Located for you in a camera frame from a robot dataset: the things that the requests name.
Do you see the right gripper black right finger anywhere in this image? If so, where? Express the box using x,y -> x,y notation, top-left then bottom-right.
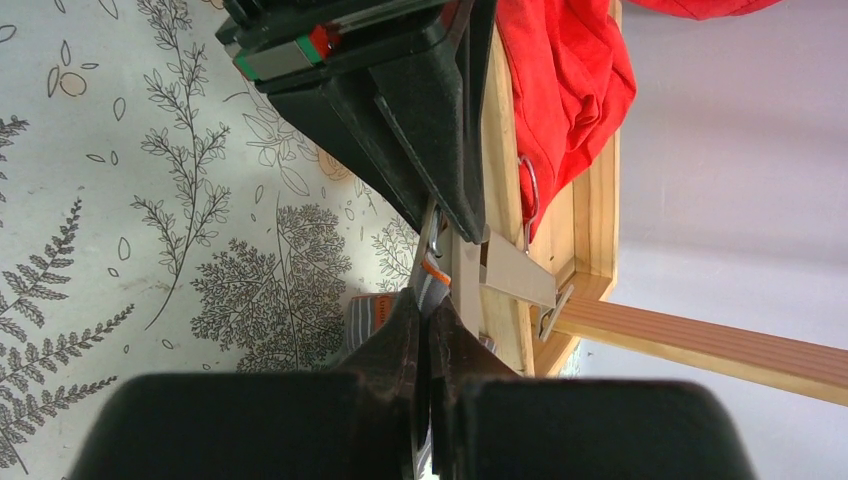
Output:
429,301 -> 754,479

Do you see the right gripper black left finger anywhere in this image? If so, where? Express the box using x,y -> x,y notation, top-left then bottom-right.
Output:
70,289 -> 420,479

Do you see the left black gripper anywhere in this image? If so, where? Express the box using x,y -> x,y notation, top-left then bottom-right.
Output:
215,1 -> 487,244

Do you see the grey striped underwear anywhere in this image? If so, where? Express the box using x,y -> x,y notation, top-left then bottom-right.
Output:
343,251 -> 498,362

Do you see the wooden clip hanger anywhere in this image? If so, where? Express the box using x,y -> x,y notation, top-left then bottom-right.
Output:
413,155 -> 578,344

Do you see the red tank top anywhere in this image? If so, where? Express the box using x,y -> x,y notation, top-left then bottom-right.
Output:
495,0 -> 783,233

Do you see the wooden clothes rack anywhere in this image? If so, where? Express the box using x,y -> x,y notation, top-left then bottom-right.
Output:
481,34 -> 847,405

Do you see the floral patterned table mat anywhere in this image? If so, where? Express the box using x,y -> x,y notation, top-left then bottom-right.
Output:
1,1 -> 417,479

